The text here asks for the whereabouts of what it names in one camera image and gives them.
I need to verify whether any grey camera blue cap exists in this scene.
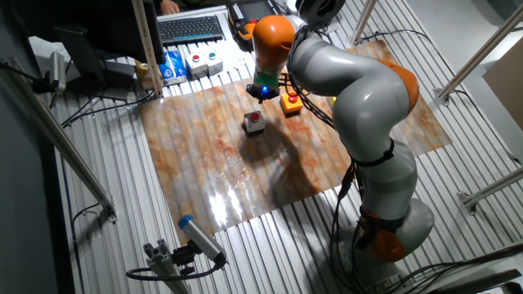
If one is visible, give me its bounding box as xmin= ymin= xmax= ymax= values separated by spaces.
xmin=177 ymin=214 xmax=228 ymax=266

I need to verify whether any brown cardboard panel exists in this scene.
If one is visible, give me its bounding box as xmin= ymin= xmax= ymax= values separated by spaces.
xmin=481 ymin=48 xmax=523 ymax=131

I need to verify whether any marble pattern mat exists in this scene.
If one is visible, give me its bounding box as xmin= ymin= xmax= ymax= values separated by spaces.
xmin=141 ymin=38 xmax=453 ymax=246

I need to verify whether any black round spool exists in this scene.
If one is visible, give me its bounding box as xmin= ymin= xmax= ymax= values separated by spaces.
xmin=294 ymin=0 xmax=346 ymax=28

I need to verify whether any grey diagonal frame beam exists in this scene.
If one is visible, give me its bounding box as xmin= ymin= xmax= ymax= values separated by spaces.
xmin=0 ymin=56 xmax=118 ymax=224

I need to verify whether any black desk cable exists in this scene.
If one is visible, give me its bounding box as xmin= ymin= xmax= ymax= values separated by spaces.
xmin=60 ymin=88 xmax=157 ymax=128

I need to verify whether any black camera cable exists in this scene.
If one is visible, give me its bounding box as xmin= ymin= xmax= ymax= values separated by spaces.
xmin=125 ymin=261 xmax=225 ymax=282

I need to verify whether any black keyboard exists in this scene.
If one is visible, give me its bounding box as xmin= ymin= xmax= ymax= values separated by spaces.
xmin=157 ymin=15 xmax=226 ymax=47

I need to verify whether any red button grey box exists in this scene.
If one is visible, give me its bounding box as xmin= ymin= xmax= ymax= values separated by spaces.
xmin=242 ymin=110 xmax=266 ymax=136

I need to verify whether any yellow packet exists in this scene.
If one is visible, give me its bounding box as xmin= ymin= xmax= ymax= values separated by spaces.
xmin=134 ymin=60 xmax=164 ymax=91

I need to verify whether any black computer monitor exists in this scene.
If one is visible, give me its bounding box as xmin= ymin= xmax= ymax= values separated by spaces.
xmin=7 ymin=0 xmax=165 ymax=102

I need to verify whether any silver cylindrical camera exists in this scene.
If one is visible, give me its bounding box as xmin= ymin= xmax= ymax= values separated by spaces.
xmin=48 ymin=51 xmax=68 ymax=93

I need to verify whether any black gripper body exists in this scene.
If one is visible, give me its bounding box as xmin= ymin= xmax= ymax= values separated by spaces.
xmin=245 ymin=82 xmax=281 ymax=100

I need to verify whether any red button orange box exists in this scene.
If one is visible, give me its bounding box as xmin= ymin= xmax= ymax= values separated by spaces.
xmin=279 ymin=91 xmax=305 ymax=115

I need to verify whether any green button white box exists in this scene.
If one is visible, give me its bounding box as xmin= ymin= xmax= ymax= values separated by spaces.
xmin=203 ymin=49 xmax=225 ymax=77

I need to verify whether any person's right hand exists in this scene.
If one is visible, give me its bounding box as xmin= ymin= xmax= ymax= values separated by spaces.
xmin=159 ymin=0 xmax=181 ymax=16

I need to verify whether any aluminium frame beam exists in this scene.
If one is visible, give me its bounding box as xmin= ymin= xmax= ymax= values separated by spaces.
xmin=457 ymin=167 xmax=523 ymax=216

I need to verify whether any aluminium profile camera stand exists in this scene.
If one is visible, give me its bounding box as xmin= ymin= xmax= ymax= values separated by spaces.
xmin=142 ymin=238 xmax=193 ymax=294

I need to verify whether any red button white box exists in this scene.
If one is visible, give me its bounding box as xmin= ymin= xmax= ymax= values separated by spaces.
xmin=184 ymin=51 xmax=209 ymax=81

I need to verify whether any aluminium frame post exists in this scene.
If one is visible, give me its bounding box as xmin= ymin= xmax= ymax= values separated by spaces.
xmin=432 ymin=2 xmax=523 ymax=107
xmin=350 ymin=0 xmax=378 ymax=45

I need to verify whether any grey flat plate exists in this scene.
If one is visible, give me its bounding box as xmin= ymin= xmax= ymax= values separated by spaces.
xmin=304 ymin=22 xmax=342 ymax=42

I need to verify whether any beige upright frame post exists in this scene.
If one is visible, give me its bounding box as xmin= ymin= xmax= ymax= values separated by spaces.
xmin=130 ymin=0 xmax=165 ymax=99

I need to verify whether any orange black teach pendant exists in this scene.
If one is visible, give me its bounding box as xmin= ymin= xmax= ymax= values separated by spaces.
xmin=227 ymin=0 xmax=284 ymax=52

